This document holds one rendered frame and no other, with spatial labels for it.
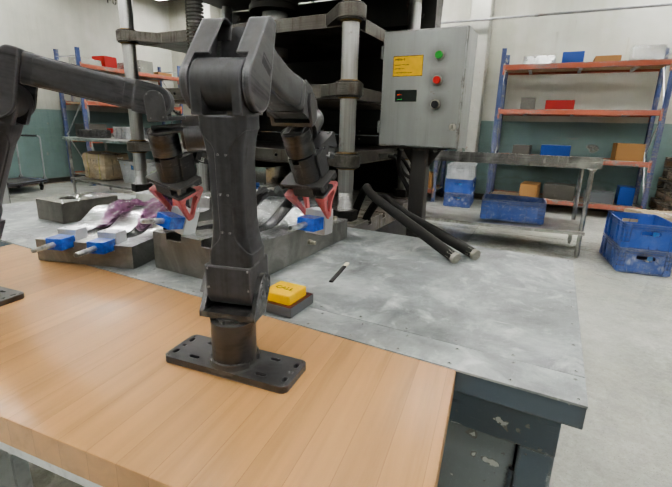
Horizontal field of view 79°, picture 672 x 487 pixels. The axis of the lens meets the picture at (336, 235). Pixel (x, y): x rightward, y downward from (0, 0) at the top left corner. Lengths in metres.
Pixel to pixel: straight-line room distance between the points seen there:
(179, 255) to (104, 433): 0.51
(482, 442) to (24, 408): 0.65
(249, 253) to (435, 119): 1.10
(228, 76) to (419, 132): 1.11
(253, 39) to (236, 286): 0.31
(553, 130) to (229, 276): 6.98
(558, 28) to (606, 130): 1.66
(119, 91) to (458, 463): 0.89
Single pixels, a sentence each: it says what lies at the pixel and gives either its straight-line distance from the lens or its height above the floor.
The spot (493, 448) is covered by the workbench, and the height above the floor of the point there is 0.64.
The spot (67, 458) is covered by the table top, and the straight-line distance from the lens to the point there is 0.59.
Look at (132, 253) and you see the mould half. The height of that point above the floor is 0.84.
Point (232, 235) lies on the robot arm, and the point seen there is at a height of 0.99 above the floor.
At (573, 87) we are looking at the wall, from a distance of 7.40.
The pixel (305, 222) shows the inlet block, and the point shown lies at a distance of 0.85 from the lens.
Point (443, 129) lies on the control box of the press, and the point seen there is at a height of 1.14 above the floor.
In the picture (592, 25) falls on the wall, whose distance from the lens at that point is 7.52.
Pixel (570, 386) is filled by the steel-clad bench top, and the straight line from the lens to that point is 0.68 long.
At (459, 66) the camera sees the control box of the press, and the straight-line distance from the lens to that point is 1.54.
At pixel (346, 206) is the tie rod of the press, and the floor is 0.85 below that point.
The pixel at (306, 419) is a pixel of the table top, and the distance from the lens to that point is 0.54.
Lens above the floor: 1.13
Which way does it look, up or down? 15 degrees down
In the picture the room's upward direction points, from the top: 2 degrees clockwise
